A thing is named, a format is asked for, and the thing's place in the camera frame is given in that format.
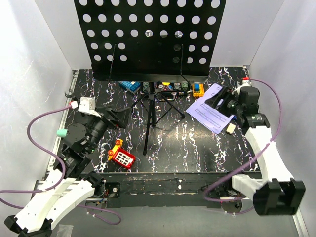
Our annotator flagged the black music stand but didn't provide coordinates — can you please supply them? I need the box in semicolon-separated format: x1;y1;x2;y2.
73;0;227;156

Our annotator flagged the blue toy brick block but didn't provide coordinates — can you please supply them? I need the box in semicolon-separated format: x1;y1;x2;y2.
118;81;141;94

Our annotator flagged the mint green toy microphone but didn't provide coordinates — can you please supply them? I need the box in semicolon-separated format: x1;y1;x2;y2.
56;129;68;138

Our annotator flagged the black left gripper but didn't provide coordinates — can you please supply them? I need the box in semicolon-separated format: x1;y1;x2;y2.
87;105;132;153

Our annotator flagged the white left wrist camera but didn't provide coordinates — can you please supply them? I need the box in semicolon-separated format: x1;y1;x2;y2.
70;97;102;118

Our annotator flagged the sheet music page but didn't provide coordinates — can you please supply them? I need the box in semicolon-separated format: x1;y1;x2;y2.
204;84;223;99
186;97;234;134

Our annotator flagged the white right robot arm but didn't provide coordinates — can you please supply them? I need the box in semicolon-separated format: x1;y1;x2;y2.
205;86;306;216

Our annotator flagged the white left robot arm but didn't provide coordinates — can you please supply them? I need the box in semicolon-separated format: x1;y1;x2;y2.
4;106;131;237

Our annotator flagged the red yellow toy brick house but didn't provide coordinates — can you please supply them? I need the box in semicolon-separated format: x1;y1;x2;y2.
107;139;136;169

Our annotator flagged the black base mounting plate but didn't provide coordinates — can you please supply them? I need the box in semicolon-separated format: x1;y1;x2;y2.
100;172;226;208

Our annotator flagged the black poker chip case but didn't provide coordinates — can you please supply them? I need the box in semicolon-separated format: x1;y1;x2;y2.
153;82;191;101

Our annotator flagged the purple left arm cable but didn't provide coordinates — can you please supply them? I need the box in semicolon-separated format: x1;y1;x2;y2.
0;105;122;226

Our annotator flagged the yellow toy brick tray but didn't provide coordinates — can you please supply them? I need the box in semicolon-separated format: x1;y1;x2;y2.
192;83;205;98

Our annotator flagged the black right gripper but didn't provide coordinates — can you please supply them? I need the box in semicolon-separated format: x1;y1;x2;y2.
204;85;243;118

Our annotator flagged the small white block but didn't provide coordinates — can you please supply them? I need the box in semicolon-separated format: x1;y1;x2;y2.
226;123;236;134

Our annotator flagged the black microphone desk stand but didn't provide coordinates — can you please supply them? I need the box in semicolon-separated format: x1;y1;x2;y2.
64;88;79;101

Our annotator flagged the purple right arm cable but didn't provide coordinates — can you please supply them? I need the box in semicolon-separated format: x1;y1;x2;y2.
203;78;283;214

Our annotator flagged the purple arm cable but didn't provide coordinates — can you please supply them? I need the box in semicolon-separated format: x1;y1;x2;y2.
0;105;122;226
203;78;283;214

